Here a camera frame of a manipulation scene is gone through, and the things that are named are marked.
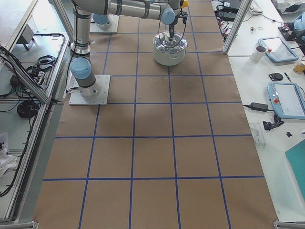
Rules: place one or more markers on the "yellow corn cob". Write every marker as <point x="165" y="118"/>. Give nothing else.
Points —
<point x="185" y="3"/>

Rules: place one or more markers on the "black round disc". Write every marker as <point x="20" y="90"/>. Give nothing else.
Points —
<point x="276" y="77"/>

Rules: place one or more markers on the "black bracket part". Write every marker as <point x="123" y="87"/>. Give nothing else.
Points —
<point x="277" y="123"/>

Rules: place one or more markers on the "teal board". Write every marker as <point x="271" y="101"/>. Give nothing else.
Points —
<point x="296" y="158"/>

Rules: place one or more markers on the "teach pendant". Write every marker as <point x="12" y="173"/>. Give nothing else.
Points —
<point x="286" y="100"/>
<point x="278" y="50"/>

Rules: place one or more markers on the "brown paper table mat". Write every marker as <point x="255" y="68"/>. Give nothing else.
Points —
<point x="172" y="148"/>

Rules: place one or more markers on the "far teach pendant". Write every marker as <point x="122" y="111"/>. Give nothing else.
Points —
<point x="278" y="50"/>

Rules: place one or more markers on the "white cooking pot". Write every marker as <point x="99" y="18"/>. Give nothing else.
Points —
<point x="168" y="59"/>

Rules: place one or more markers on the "clear plastic holder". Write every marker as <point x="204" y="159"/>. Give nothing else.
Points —
<point x="257" y="134"/>

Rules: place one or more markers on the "black power adapter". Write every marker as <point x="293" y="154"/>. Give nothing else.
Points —
<point x="258" y="107"/>

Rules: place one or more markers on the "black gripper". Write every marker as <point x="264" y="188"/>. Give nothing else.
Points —
<point x="172" y="26"/>

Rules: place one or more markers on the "glass pot lid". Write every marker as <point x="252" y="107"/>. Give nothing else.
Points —
<point x="163" y="44"/>

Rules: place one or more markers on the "grey electronics box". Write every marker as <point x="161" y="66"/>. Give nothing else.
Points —
<point x="26" y="38"/>

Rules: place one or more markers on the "near teach pendant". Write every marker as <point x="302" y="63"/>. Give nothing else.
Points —
<point x="286" y="100"/>

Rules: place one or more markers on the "aluminium frame post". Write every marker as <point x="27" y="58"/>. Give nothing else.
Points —
<point x="245" y="4"/>

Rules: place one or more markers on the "white keyboard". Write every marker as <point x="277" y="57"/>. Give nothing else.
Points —
<point x="255" y="8"/>

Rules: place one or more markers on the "white paper cup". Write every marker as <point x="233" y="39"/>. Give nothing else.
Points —
<point x="258" y="53"/>

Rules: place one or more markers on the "yellow patterned cup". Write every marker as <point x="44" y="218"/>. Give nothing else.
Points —
<point x="299" y="67"/>

